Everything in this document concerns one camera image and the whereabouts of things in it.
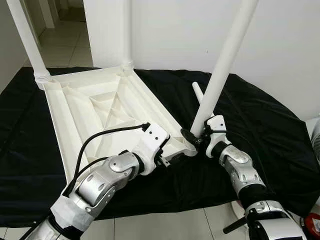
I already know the red black round device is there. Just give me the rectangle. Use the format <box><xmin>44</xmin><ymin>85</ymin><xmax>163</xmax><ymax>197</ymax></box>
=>
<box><xmin>305</xmin><ymin>212</ymin><xmax>320</xmax><ymax>236</ymax></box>

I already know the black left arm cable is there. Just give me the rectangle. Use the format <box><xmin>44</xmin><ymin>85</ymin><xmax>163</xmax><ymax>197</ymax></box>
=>
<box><xmin>75</xmin><ymin>122</ymin><xmax>151</xmax><ymax>186</ymax></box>

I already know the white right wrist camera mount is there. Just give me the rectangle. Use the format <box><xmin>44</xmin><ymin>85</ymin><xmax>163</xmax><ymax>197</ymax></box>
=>
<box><xmin>202</xmin><ymin>115</ymin><xmax>228</xmax><ymax>158</ymax></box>

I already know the black table cloth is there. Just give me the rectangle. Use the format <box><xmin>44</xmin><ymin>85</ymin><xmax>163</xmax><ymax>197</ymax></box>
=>
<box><xmin>0</xmin><ymin>66</ymin><xmax>320</xmax><ymax>228</ymax></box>

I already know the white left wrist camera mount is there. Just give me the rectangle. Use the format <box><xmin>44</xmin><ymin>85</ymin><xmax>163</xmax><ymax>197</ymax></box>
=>
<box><xmin>135</xmin><ymin>122</ymin><xmax>170</xmax><ymax>166</ymax></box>

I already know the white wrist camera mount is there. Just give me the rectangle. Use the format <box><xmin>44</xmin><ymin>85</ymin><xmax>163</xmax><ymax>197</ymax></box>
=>
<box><xmin>135</xmin><ymin>122</ymin><xmax>170</xmax><ymax>166</ymax></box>
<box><xmin>202</xmin><ymin>115</ymin><xmax>228</xmax><ymax>158</ymax></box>

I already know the white plastic table top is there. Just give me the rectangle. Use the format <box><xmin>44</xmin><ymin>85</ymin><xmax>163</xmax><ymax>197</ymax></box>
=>
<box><xmin>39</xmin><ymin>66</ymin><xmax>200</xmax><ymax>185</ymax></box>

